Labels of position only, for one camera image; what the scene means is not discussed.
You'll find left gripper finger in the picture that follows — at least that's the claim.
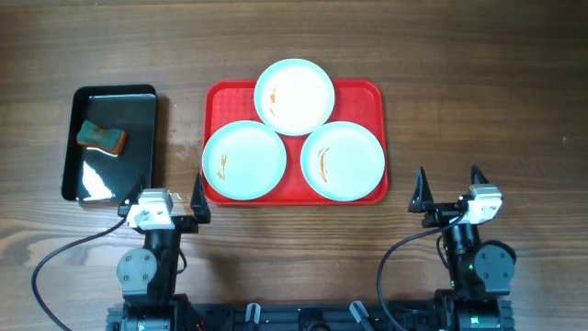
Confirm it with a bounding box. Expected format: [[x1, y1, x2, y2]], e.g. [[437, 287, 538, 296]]
[[190, 173, 211, 224], [122, 177, 145, 205]]

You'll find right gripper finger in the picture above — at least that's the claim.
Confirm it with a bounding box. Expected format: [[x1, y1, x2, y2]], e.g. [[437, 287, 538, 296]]
[[470, 165, 490, 185], [408, 167, 434, 213]]

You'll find green orange sponge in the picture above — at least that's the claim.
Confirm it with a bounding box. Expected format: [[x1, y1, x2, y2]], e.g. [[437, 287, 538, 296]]
[[76, 120, 127, 155]]

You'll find light blue plate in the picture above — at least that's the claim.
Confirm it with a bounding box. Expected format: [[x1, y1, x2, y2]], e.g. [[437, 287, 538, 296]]
[[201, 120, 287, 200], [300, 121, 386, 201], [254, 59, 335, 136]]

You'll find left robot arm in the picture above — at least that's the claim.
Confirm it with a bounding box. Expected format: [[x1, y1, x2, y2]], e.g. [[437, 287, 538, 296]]
[[106, 176, 211, 331]]

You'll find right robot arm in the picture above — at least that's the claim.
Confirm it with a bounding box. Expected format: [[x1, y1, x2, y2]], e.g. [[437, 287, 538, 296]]
[[408, 166, 516, 331]]

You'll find black water tray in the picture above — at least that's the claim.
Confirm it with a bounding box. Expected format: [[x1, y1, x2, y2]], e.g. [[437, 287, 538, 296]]
[[61, 85, 158, 203]]

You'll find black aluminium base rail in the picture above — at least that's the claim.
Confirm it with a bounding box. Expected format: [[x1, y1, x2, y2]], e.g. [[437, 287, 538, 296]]
[[106, 299, 515, 331]]

